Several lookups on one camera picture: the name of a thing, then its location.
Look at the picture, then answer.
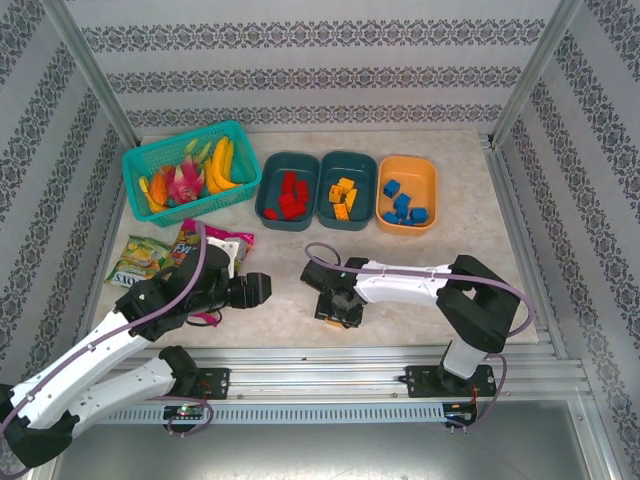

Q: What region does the slotted grey cable duct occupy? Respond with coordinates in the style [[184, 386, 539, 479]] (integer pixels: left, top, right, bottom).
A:
[[94, 402, 446, 425]]

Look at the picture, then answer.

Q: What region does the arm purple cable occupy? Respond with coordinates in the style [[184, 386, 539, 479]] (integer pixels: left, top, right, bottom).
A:
[[303, 242, 536, 436], [0, 219, 215, 476]]

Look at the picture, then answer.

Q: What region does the left controller board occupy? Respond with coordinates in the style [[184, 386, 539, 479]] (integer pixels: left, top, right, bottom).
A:
[[163, 403, 207, 422]]

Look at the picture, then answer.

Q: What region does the left aluminium side rail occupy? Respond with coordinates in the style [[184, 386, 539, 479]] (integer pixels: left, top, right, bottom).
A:
[[82, 142, 141, 351]]

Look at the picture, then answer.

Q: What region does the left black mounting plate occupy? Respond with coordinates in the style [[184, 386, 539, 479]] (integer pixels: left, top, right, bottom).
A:
[[139, 367, 231, 401]]

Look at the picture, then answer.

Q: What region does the pink dragon fruit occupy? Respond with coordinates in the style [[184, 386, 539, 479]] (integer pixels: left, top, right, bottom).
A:
[[167, 157, 207, 203]]

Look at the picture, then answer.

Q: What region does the orange striped fruit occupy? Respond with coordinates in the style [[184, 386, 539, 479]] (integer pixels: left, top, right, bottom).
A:
[[148, 169, 174, 204]]

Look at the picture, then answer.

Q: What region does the teal plastic basket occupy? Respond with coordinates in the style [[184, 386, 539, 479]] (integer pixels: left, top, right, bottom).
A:
[[121, 119, 264, 229]]

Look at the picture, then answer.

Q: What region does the large red lego plate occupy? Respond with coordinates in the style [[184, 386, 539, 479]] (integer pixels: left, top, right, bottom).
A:
[[277, 192, 307, 220]]

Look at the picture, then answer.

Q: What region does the small yellow curved fruit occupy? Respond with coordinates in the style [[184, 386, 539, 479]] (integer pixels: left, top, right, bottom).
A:
[[138, 175, 171, 214]]

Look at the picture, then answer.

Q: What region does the aluminium side rail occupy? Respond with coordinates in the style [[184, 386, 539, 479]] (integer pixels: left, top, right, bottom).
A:
[[82, 142, 141, 351], [479, 132, 571, 360]]

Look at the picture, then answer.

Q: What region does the teal plastic container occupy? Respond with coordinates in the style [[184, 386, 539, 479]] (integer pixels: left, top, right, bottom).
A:
[[316, 150, 378, 233], [254, 151, 322, 233]]

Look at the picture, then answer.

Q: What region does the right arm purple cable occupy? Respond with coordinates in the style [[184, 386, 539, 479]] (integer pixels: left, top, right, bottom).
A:
[[303, 242, 536, 436]]

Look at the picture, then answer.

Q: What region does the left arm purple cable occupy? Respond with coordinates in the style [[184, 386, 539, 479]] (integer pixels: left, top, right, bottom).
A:
[[0, 219, 215, 476]]

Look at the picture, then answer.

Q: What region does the colourful pink candy bag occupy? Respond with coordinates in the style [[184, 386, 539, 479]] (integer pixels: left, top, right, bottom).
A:
[[167, 218, 256, 329]]

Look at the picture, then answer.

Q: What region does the yellow banana bunch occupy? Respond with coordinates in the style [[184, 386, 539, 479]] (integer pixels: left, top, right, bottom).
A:
[[204, 135, 245, 196]]

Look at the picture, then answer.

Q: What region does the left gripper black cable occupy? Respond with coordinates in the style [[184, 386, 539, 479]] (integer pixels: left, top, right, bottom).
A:
[[187, 308, 222, 329]]

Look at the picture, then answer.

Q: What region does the aluminium front rail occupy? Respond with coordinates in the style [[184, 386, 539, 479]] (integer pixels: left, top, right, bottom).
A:
[[47, 347, 589, 401]]

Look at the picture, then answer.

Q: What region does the orange plastic container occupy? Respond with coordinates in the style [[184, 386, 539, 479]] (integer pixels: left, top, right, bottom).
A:
[[374, 155, 439, 237]]

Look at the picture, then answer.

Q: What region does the right controller board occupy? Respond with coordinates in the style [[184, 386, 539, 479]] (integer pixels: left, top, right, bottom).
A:
[[443, 401, 480, 426]]

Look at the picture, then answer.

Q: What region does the aluminium frame post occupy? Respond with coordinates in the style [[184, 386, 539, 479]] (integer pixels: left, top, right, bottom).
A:
[[39, 0, 140, 147], [491, 0, 585, 147]]

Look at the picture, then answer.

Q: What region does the right aluminium frame post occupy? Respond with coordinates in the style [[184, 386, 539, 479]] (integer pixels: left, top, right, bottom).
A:
[[491, 0, 585, 147]]

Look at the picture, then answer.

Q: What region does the green yellow snack packet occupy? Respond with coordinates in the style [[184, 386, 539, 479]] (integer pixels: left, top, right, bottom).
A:
[[103, 234, 172, 290]]

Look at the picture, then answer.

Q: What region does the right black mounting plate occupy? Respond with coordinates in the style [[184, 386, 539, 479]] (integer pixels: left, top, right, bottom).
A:
[[404, 364, 498, 399]]

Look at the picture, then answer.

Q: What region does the black mounting plate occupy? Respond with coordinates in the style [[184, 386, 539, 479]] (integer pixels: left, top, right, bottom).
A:
[[139, 367, 231, 401], [404, 364, 498, 399]]

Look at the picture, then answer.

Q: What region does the left aluminium frame post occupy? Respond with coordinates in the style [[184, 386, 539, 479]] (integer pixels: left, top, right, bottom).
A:
[[39, 0, 140, 147]]

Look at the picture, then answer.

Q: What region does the controller board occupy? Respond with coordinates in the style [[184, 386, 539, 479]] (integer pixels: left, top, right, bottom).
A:
[[163, 403, 207, 422], [443, 401, 480, 426]]

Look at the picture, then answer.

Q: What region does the right aluminium side rail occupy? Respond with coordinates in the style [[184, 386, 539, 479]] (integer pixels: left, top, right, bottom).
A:
[[479, 132, 571, 360]]

